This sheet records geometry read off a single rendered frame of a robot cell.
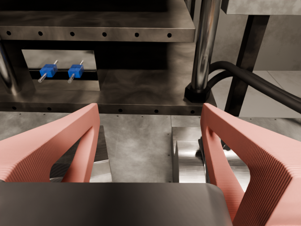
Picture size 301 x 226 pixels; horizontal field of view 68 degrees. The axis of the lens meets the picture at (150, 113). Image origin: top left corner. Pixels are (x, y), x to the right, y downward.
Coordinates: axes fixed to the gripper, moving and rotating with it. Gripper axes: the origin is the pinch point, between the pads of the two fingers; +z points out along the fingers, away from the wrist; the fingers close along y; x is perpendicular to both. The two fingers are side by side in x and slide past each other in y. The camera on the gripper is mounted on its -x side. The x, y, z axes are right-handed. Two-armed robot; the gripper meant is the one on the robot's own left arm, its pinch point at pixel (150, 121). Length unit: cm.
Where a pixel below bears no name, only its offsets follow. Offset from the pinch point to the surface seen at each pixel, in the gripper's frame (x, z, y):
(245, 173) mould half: 26.4, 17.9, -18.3
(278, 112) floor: 115, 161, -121
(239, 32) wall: 65, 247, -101
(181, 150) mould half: 25.3, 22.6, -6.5
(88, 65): 28, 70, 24
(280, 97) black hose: 28, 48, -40
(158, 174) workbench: 38.7, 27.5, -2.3
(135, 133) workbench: 38, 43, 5
